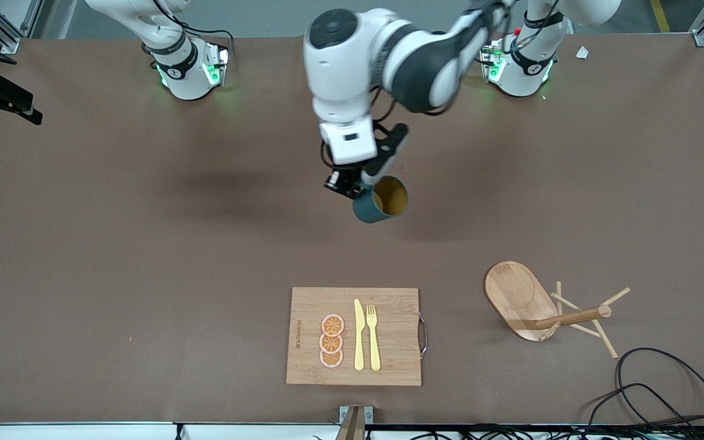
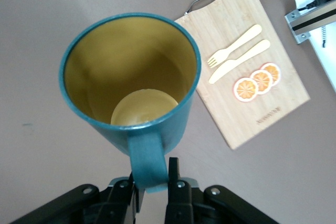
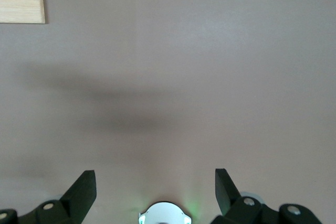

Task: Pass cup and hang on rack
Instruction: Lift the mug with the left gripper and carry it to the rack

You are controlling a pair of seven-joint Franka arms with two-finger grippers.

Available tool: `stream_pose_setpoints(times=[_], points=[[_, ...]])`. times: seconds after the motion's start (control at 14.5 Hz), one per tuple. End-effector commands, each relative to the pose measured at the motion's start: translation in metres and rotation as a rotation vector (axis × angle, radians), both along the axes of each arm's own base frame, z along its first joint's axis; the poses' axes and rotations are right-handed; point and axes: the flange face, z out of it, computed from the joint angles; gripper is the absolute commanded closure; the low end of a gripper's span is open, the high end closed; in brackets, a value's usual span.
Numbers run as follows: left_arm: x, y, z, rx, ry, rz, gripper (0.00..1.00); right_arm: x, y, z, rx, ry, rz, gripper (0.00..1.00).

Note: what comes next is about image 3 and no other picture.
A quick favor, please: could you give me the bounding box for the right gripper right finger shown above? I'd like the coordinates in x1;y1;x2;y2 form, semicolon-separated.
208;168;325;224

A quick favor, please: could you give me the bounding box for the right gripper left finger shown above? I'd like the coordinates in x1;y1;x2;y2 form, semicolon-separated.
0;170;97;224

